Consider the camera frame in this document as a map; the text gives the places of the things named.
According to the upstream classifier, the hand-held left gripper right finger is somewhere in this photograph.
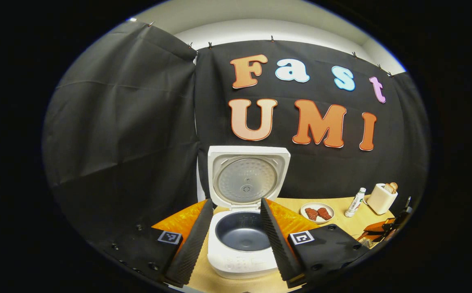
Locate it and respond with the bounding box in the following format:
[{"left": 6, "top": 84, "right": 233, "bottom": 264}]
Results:
[{"left": 259, "top": 198, "right": 370, "bottom": 289}]

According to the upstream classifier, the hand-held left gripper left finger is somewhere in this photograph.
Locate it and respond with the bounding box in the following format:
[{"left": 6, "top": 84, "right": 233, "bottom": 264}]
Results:
[{"left": 97, "top": 199, "right": 215, "bottom": 287}]

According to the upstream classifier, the white rice cooker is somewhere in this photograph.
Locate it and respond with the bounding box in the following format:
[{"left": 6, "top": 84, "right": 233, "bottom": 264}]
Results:
[{"left": 197, "top": 146, "right": 292, "bottom": 280}]

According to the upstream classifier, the white toaster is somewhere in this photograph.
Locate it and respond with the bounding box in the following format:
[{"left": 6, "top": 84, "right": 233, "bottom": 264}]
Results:
[{"left": 367, "top": 183, "right": 399, "bottom": 216}]

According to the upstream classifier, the white drink bottle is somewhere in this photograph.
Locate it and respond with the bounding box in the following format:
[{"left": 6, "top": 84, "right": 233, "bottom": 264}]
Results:
[{"left": 344, "top": 187, "right": 367, "bottom": 218}]

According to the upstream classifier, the white round plate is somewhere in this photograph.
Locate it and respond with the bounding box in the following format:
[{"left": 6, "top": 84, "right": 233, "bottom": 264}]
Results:
[{"left": 300, "top": 202, "right": 336, "bottom": 225}]

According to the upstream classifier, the black backdrop cloth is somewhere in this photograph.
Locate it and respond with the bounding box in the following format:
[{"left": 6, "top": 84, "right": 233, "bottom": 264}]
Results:
[{"left": 42, "top": 20, "right": 430, "bottom": 253}]

